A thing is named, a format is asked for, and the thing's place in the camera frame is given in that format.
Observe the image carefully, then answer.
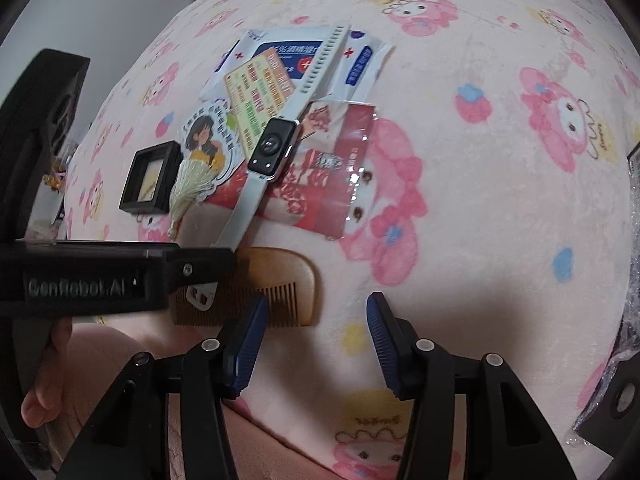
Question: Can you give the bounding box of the wooden comb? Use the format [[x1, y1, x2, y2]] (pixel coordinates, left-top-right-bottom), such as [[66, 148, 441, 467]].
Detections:
[[169, 247, 317, 327]]

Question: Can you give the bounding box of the person's left hand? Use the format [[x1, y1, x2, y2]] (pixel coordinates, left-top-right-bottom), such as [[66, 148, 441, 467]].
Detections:
[[21, 318, 74, 429]]

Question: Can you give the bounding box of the beige tassel bookmark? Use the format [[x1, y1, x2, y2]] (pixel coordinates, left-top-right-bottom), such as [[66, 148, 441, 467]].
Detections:
[[167, 159, 217, 240]]

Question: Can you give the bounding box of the silver foil girl sticker pack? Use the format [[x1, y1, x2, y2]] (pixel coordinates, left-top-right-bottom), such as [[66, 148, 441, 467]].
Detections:
[[181, 98, 245, 194]]

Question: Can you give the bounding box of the white smart watch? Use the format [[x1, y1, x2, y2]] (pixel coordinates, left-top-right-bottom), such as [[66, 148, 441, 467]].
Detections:
[[215, 23, 349, 250]]

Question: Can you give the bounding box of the red packet sachet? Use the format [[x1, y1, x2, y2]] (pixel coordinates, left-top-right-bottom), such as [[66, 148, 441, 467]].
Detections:
[[207, 98, 379, 241]]

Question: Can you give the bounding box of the orange green card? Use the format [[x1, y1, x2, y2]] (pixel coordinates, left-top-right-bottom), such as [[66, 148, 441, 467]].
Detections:
[[224, 48, 295, 158]]

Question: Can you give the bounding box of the black storage box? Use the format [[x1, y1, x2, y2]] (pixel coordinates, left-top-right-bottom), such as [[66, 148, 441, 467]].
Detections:
[[574, 148, 639, 458]]

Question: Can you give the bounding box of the pink cartoon bedspread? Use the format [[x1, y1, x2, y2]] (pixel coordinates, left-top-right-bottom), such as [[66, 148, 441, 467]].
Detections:
[[64, 0, 639, 479]]

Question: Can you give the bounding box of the blue white wipes pack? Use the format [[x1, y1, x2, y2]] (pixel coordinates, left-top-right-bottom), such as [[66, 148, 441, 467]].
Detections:
[[200, 26, 393, 102]]

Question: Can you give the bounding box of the black square display frame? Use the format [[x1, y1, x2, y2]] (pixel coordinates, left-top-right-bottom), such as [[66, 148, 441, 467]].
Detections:
[[119, 141, 183, 214]]

